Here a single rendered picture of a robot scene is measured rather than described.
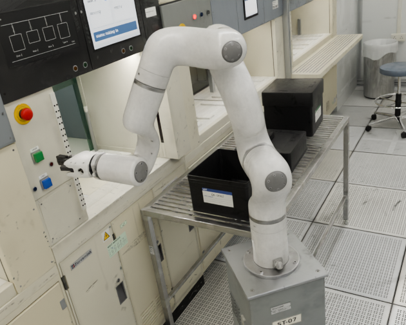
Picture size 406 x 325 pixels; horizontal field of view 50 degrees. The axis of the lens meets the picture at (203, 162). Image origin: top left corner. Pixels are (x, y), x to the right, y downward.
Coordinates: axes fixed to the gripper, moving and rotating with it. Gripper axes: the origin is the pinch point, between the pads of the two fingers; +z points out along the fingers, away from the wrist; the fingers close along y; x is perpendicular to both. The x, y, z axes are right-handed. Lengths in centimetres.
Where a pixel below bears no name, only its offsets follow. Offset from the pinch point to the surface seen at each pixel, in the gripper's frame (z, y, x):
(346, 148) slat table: -49, 167, -64
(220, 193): -28, 46, -33
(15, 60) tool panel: 12.2, 3.0, 31.3
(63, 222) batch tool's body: 12.8, 2.5, -27.7
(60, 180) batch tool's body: 12.7, 6.3, -12.6
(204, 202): -20, 47, -39
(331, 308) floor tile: -61, 89, -120
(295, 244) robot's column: -62, 38, -44
